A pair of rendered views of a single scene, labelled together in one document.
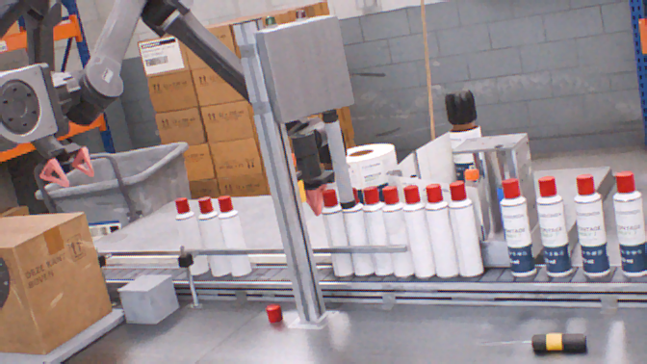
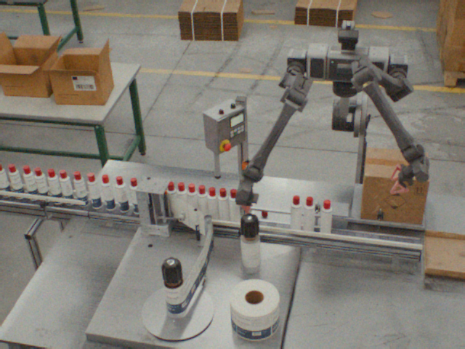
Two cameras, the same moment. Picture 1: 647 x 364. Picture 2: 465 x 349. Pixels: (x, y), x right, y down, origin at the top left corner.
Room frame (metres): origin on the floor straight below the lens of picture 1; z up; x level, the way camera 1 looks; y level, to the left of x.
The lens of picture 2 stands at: (4.14, -0.71, 2.96)
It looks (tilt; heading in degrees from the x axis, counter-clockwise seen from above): 37 degrees down; 163
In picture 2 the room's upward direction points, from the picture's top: 3 degrees counter-clockwise
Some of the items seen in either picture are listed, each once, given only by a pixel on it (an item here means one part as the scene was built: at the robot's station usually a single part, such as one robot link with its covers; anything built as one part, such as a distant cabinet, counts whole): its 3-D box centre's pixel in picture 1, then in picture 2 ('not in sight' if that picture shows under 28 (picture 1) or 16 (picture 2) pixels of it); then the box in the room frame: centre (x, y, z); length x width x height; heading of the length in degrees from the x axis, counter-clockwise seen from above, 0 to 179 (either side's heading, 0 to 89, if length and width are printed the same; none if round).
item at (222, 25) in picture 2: not in sight; (211, 16); (-2.23, 1.10, 0.16); 0.65 x 0.54 x 0.32; 64
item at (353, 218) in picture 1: (357, 231); (224, 206); (1.84, -0.06, 0.98); 0.05 x 0.05 x 0.20
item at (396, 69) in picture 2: not in sight; (397, 78); (1.78, 0.87, 1.45); 0.09 x 0.08 x 0.12; 59
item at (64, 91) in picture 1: (50, 95); (294, 71); (1.52, 0.44, 1.45); 0.09 x 0.08 x 0.12; 59
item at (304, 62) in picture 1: (300, 68); (224, 126); (1.77, -0.01, 1.38); 0.17 x 0.10 x 0.19; 113
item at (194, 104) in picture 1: (256, 118); not in sight; (5.88, 0.36, 0.70); 1.20 x 0.82 x 1.39; 65
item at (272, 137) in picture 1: (281, 176); (243, 159); (1.75, 0.08, 1.16); 0.04 x 0.04 x 0.67; 58
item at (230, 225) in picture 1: (233, 236); (296, 214); (2.02, 0.24, 0.98); 0.05 x 0.05 x 0.20
